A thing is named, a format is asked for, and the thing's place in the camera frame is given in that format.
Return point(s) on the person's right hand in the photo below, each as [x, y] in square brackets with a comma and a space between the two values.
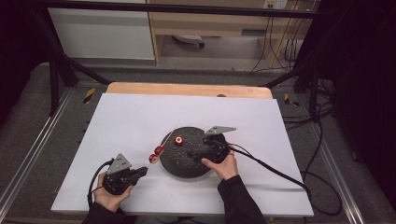
[225, 169]

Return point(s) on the light wooden desk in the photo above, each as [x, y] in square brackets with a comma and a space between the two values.
[199, 23]

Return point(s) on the black round textured plate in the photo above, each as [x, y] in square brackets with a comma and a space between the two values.
[177, 161]

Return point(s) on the yellow black striped tape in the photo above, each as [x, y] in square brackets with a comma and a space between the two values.
[290, 100]
[89, 95]

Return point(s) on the aluminium rail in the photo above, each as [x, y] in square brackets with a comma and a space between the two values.
[336, 171]
[37, 140]

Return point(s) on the black metal frame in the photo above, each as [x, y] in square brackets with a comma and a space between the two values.
[174, 9]

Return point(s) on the white cabinet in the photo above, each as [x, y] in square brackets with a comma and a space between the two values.
[99, 31]

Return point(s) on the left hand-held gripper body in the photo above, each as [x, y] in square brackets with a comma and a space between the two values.
[118, 180]

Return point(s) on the thin wooden skewer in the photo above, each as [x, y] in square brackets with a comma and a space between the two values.
[166, 140]

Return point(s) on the white power strip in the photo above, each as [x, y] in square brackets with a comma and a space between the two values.
[275, 3]

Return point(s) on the wooden table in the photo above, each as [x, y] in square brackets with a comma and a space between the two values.
[174, 88]

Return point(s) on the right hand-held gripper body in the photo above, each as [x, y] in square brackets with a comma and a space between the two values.
[216, 149]

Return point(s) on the person's left hand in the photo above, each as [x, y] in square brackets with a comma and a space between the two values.
[109, 201]

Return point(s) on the white board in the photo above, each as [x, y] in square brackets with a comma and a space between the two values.
[130, 124]

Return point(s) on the office chair base caster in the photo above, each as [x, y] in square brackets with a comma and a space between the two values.
[190, 39]

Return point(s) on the black curtain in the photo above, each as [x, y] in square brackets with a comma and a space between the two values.
[367, 77]
[18, 46]

